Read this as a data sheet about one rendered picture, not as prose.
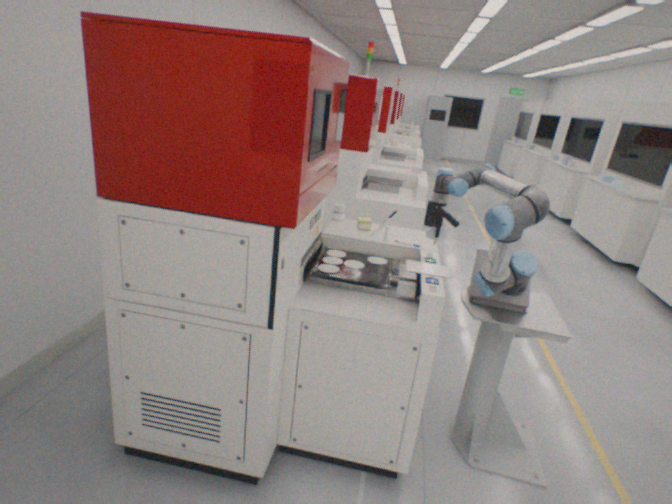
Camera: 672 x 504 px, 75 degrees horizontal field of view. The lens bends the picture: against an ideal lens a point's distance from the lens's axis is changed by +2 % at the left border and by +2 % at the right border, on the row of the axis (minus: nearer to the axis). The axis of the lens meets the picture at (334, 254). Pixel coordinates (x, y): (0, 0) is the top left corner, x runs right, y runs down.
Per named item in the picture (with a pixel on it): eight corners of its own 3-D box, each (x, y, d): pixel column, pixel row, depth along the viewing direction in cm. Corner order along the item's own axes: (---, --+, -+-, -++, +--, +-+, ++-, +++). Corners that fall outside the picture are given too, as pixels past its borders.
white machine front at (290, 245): (267, 328, 162) (274, 227, 148) (314, 256, 238) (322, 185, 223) (275, 330, 162) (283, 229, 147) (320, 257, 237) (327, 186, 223)
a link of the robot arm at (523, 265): (536, 278, 193) (547, 267, 181) (509, 290, 192) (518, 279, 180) (520, 256, 198) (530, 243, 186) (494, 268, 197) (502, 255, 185)
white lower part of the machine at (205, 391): (114, 458, 199) (101, 298, 170) (198, 358, 275) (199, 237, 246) (262, 493, 190) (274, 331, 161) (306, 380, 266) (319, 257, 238)
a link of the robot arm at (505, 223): (514, 290, 191) (543, 210, 146) (484, 303, 189) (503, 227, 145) (498, 269, 198) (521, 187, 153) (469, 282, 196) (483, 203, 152)
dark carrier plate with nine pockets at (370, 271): (312, 272, 198) (312, 270, 198) (326, 248, 230) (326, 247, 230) (386, 285, 194) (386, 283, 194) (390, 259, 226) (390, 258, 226)
